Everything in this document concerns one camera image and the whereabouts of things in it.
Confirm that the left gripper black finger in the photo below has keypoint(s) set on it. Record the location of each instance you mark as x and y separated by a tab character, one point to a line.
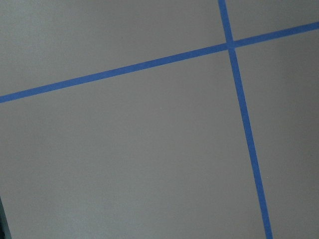
4	228

